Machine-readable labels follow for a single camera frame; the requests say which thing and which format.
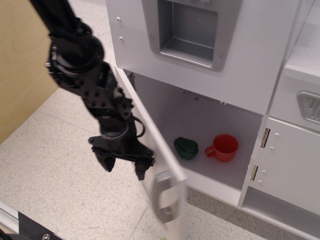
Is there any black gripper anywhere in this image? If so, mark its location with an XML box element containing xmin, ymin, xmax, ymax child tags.
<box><xmin>88</xmin><ymin>123</ymin><xmax>155</xmax><ymax>181</ymax></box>

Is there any white low fridge door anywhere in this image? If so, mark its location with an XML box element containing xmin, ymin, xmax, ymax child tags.
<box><xmin>114</xmin><ymin>67</ymin><xmax>187</xmax><ymax>240</ymax></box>

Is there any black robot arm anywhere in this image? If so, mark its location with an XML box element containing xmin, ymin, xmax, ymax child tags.
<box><xmin>32</xmin><ymin>0</ymin><xmax>155</xmax><ymax>181</ymax></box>

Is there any green toy pepper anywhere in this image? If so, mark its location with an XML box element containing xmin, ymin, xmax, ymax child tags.
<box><xmin>173</xmin><ymin>137</ymin><xmax>199</xmax><ymax>160</ymax></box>

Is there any red plastic cup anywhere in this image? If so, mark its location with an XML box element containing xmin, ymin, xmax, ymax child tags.
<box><xmin>204</xmin><ymin>134</ymin><xmax>239</xmax><ymax>162</ymax></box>

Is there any wooden plywood panel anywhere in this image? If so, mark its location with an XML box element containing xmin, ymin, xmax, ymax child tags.
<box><xmin>0</xmin><ymin>0</ymin><xmax>58</xmax><ymax>142</ymax></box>

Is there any brass lower cabinet hinge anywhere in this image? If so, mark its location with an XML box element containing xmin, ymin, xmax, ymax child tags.
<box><xmin>250</xmin><ymin>165</ymin><xmax>258</xmax><ymax>181</ymax></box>

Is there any brass cabinet hinge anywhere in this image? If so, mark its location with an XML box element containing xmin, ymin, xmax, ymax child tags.
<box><xmin>260</xmin><ymin>127</ymin><xmax>270</xmax><ymax>148</ymax></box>
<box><xmin>250</xmin><ymin>165</ymin><xmax>258</xmax><ymax>181</ymax></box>

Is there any white toy kitchen cabinet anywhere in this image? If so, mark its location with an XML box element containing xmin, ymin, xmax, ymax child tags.
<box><xmin>106</xmin><ymin>0</ymin><xmax>320</xmax><ymax>240</ymax></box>

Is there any brass upper cabinet hinge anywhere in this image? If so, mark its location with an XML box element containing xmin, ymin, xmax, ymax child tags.
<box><xmin>260</xmin><ymin>127</ymin><xmax>270</xmax><ymax>148</ymax></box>

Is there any grey ice dispenser recess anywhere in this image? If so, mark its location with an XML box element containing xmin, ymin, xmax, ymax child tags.
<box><xmin>141</xmin><ymin>0</ymin><xmax>243</xmax><ymax>72</ymax></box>

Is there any white right cabinet door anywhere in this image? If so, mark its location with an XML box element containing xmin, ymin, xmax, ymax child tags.
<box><xmin>249</xmin><ymin>118</ymin><xmax>320</xmax><ymax>214</ymax></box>

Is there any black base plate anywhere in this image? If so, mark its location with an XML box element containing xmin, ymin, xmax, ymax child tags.
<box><xmin>0</xmin><ymin>212</ymin><xmax>63</xmax><ymax>240</ymax></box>

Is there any aluminium rail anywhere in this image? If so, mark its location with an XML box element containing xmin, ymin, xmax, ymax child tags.
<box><xmin>0</xmin><ymin>201</ymin><xmax>19</xmax><ymax>234</ymax></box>

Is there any silver oven handle panel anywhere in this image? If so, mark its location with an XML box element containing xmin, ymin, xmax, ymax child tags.
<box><xmin>297</xmin><ymin>90</ymin><xmax>320</xmax><ymax>124</ymax></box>

